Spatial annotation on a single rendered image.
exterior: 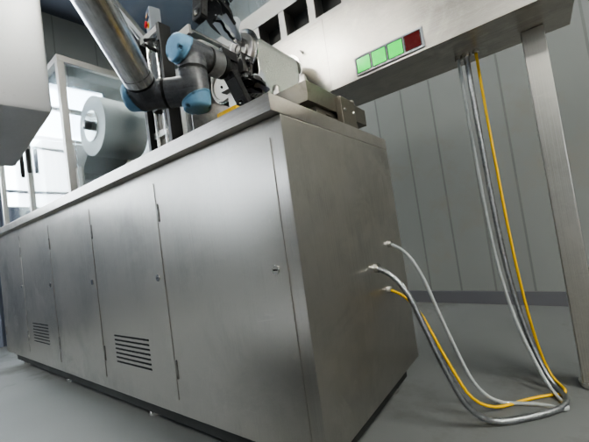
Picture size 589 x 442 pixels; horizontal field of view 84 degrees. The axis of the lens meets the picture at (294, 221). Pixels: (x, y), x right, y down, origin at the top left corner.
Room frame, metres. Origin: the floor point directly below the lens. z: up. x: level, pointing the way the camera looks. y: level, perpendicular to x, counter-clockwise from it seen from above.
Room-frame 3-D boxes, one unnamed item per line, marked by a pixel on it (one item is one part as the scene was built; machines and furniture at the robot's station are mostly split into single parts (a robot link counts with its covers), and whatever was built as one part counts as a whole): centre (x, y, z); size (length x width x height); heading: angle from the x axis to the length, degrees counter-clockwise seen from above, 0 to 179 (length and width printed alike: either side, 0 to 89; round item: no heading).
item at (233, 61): (0.98, 0.12, 1.12); 0.12 x 0.08 x 0.09; 143
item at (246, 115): (1.70, 0.83, 0.88); 2.52 x 0.66 x 0.04; 53
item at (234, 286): (1.71, 0.82, 0.43); 2.52 x 0.64 x 0.86; 53
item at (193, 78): (0.85, 0.23, 1.01); 0.11 x 0.08 x 0.11; 92
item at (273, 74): (1.17, -0.02, 1.11); 0.23 x 0.01 x 0.18; 143
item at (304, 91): (1.13, -0.14, 1.00); 0.40 x 0.16 x 0.06; 143
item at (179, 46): (0.85, 0.21, 1.11); 0.11 x 0.08 x 0.09; 143
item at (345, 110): (1.08, -0.23, 0.96); 0.10 x 0.03 x 0.11; 143
